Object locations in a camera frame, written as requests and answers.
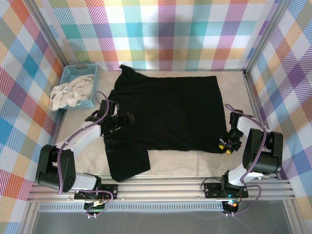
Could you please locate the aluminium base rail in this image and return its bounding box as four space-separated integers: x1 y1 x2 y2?
26 174 295 202

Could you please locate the slotted grey cable duct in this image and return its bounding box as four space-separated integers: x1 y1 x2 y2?
38 201 225 213

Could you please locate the aluminium side rail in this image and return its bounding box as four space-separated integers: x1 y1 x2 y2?
243 70 281 180

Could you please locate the left controller board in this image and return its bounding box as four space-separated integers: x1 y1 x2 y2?
84 199 109 215

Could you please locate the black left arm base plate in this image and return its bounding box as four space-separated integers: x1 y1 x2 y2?
74 184 119 201

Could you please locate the aluminium frame post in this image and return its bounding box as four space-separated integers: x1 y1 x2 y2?
243 0 294 73
23 0 70 68

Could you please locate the controller board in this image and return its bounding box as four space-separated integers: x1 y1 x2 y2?
223 199 241 214
84 199 109 215

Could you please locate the black t-shirt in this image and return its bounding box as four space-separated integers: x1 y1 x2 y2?
103 64 226 183

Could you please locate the right controller board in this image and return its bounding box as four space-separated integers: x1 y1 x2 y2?
223 199 241 214

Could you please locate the blue plastic basket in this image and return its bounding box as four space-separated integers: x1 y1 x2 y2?
58 64 100 109

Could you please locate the crumpled white cloth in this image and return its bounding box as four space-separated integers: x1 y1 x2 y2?
49 74 95 112

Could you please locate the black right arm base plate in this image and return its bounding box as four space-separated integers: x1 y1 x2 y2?
203 181 249 198

